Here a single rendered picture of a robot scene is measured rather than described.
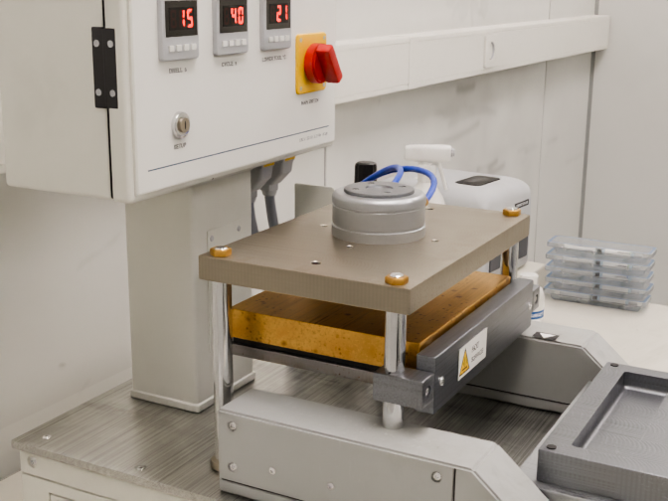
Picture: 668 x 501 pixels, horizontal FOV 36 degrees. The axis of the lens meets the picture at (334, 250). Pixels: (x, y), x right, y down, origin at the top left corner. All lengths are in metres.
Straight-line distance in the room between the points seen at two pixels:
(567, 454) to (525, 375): 0.24
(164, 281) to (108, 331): 0.46
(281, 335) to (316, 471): 0.12
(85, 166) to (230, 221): 0.19
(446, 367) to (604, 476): 0.14
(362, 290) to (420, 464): 0.13
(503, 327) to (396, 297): 0.18
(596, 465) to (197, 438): 0.35
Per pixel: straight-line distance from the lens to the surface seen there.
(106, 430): 0.95
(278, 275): 0.77
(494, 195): 1.82
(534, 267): 1.97
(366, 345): 0.79
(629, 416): 0.88
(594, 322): 1.83
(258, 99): 0.93
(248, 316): 0.84
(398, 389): 0.75
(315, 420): 0.78
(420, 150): 1.76
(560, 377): 0.98
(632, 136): 3.32
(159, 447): 0.91
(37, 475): 0.95
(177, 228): 0.93
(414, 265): 0.78
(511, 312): 0.91
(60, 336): 1.34
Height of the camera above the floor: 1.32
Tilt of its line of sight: 15 degrees down
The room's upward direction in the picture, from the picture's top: 1 degrees clockwise
